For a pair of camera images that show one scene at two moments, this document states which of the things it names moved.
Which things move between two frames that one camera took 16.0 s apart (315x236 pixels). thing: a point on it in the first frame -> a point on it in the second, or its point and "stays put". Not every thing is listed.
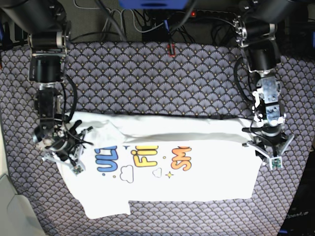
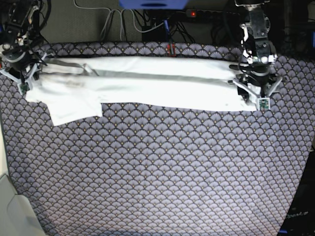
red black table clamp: x=173 y=55 stays put
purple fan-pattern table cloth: x=181 y=78 stays put
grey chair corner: x=17 y=217 stays put
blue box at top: x=153 y=4 stays put
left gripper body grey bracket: x=78 y=166 -> x=23 y=86
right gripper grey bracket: x=276 y=162 -> x=263 y=100
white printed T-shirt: x=140 y=158 -> x=76 y=89
